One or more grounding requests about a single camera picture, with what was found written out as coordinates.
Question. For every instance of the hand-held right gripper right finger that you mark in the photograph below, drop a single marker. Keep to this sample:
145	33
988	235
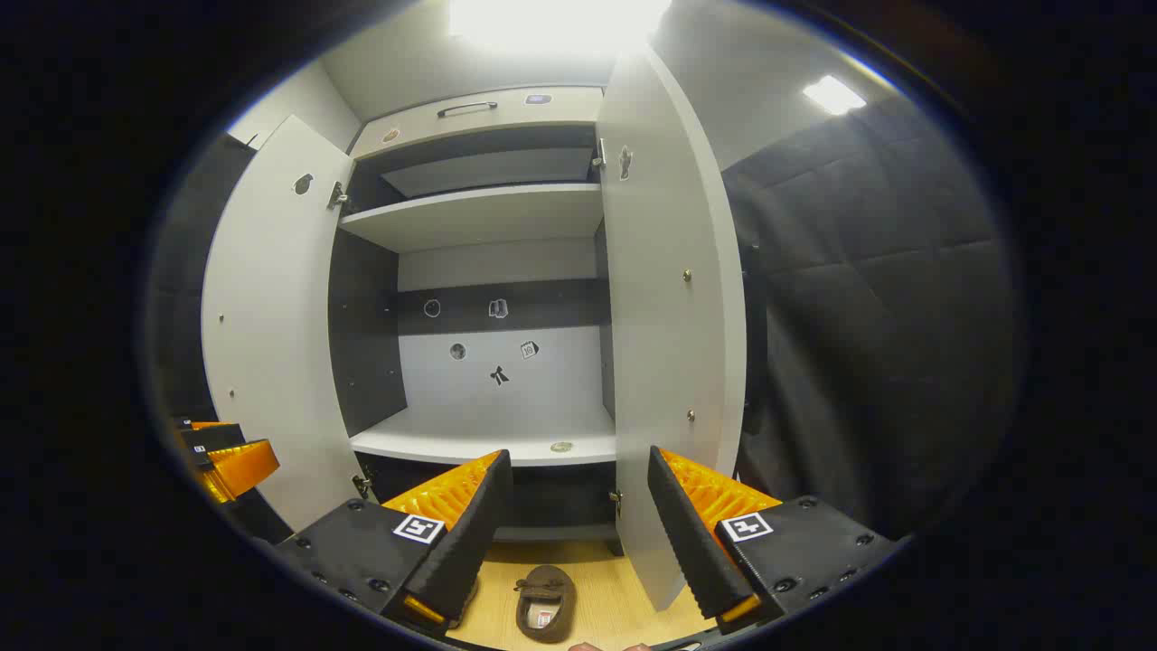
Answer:
691	542

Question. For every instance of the white shoe cabinet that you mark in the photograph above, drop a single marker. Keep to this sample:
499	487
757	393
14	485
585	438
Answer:
497	262

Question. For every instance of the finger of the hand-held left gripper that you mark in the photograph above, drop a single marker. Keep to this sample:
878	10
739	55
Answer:
239	470
212	436

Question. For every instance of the brown fuzzy shoe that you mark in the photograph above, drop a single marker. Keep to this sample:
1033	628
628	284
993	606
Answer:
542	588

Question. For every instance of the large ceiling light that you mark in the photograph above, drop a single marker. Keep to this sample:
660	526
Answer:
560	23

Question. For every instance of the white cabinet drawer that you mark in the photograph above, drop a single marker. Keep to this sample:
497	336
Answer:
506	127

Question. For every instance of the small ceiling light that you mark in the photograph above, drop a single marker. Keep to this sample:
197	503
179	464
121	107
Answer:
833	94

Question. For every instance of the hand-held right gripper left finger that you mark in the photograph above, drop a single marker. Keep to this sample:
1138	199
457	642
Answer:
470	542

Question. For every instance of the metal door hinge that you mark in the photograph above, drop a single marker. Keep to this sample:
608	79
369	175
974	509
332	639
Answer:
599	152
337	194
616	502
362	485

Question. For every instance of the white cabinet shelf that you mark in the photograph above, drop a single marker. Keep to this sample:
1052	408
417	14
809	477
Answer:
470	217
488	434

